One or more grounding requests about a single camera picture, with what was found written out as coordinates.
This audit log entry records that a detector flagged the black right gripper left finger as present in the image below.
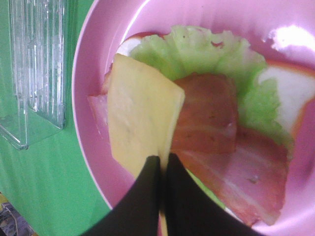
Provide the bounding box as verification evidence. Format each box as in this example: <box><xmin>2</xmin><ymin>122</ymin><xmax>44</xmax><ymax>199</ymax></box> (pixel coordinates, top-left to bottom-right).
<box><xmin>83</xmin><ymin>156</ymin><xmax>160</xmax><ymax>236</ymax></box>

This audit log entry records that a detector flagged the yellow cheese slice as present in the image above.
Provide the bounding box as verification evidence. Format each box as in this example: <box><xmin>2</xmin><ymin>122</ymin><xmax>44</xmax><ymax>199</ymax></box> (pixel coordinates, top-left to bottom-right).
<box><xmin>107</xmin><ymin>53</ymin><xmax>186</xmax><ymax>236</ymax></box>

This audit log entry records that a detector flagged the pink round plate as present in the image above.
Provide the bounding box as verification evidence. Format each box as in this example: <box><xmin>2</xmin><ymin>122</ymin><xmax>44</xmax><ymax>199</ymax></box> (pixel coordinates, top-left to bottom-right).
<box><xmin>72</xmin><ymin>0</ymin><xmax>315</xmax><ymax>236</ymax></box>

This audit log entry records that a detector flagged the green tablecloth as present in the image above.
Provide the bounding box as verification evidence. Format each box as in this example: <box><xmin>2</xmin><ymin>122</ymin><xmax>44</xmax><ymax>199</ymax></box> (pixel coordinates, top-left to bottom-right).
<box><xmin>0</xmin><ymin>0</ymin><xmax>111</xmax><ymax>236</ymax></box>

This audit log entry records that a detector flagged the left clear plastic tray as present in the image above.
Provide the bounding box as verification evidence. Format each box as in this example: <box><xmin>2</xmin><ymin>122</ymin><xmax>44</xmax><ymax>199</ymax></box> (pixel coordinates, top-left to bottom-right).
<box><xmin>0</xmin><ymin>0</ymin><xmax>67</xmax><ymax>150</ymax></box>

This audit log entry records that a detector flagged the green lettuce leaf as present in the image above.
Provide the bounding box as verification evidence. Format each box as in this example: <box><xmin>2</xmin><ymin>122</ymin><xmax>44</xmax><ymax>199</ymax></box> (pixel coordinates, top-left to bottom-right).
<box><xmin>129</xmin><ymin>25</ymin><xmax>294</xmax><ymax>154</ymax></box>

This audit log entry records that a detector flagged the toast bread slice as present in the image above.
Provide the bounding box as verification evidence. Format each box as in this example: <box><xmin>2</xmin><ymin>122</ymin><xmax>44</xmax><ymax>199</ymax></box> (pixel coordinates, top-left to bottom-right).
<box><xmin>117</xmin><ymin>31</ymin><xmax>315</xmax><ymax>138</ymax></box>

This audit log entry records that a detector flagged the bacon strip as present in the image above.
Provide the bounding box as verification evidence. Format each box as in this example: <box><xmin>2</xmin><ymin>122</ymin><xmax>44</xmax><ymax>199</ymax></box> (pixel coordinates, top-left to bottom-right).
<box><xmin>87</xmin><ymin>71</ymin><xmax>289</xmax><ymax>226</ymax></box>

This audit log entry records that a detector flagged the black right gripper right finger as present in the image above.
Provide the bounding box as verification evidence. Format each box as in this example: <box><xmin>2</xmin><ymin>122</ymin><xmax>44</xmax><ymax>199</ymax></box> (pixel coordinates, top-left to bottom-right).
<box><xmin>165</xmin><ymin>153</ymin><xmax>261</xmax><ymax>236</ymax></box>

